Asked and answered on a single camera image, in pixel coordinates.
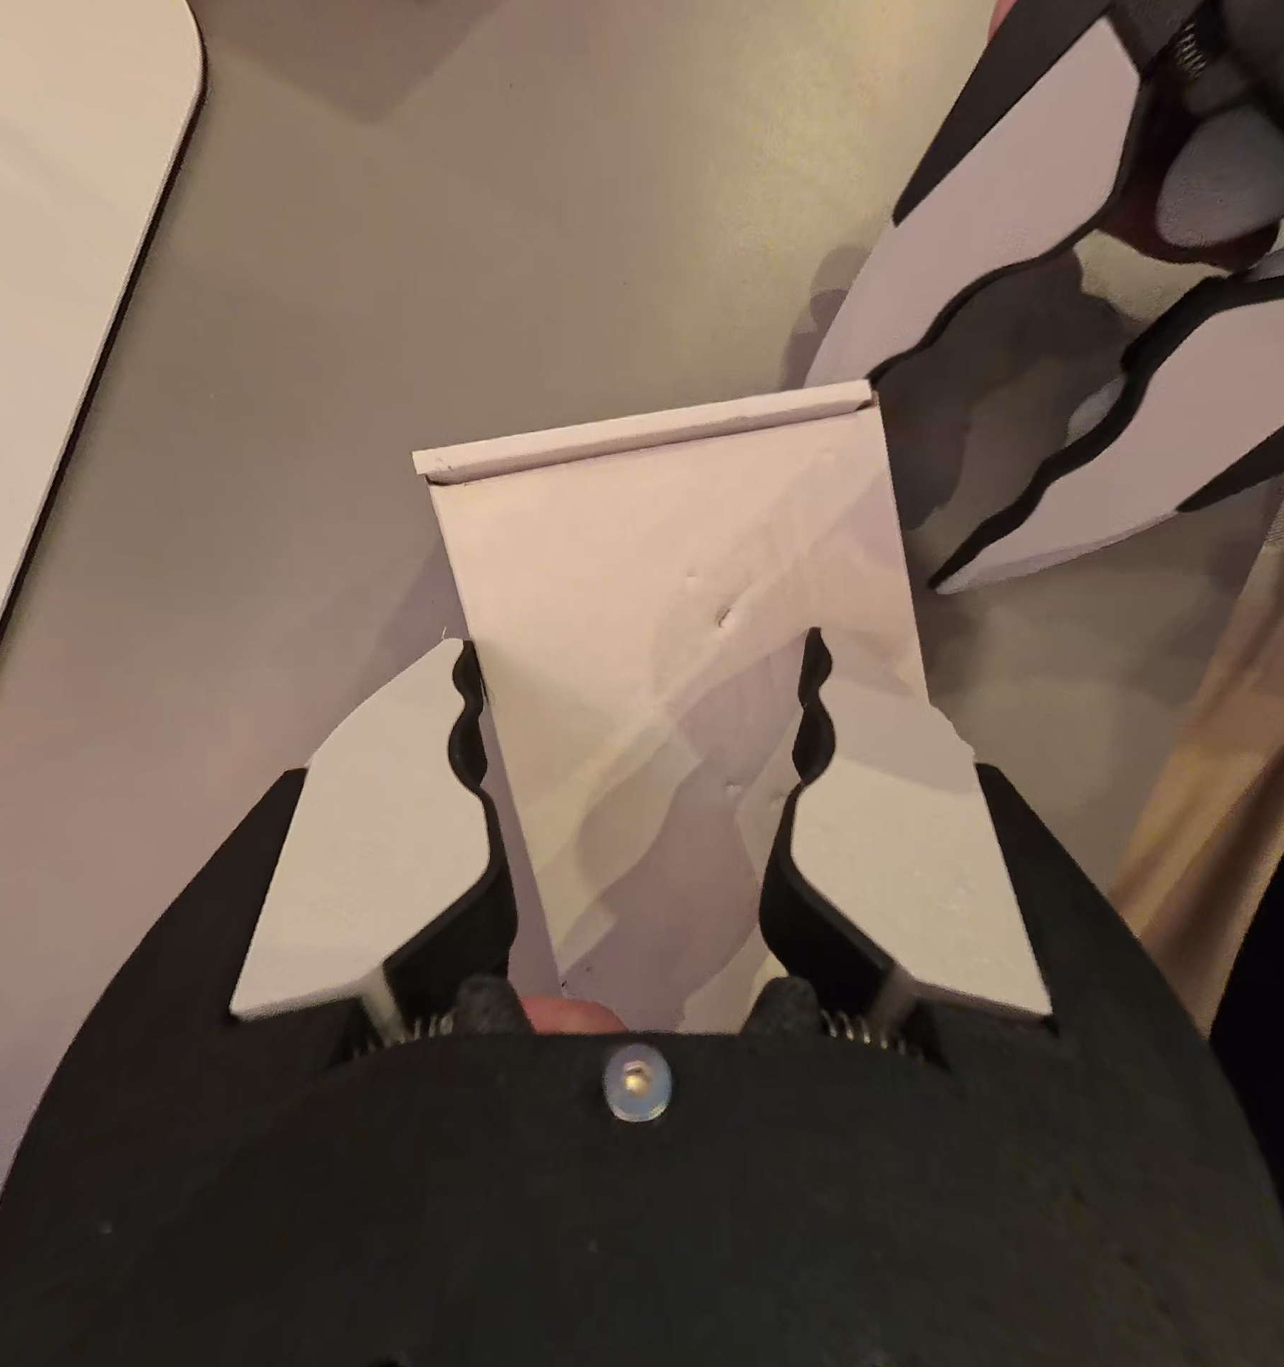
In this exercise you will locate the white cardboard box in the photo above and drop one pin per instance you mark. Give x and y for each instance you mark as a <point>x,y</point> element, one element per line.
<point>641,662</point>

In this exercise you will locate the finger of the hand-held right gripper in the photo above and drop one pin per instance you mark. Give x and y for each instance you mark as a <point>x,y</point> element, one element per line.
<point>1218,416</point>
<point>1005,191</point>

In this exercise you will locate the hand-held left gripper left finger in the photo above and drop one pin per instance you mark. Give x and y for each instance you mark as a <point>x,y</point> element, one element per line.
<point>375,855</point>

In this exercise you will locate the beige cloth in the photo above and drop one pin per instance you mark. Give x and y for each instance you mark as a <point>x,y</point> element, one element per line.
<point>1218,747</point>

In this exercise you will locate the white board with dark edge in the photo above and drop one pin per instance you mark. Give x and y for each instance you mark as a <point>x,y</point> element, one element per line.
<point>53,267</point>

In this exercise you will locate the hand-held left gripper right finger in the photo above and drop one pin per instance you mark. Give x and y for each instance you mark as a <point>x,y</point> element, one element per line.
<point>908,876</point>

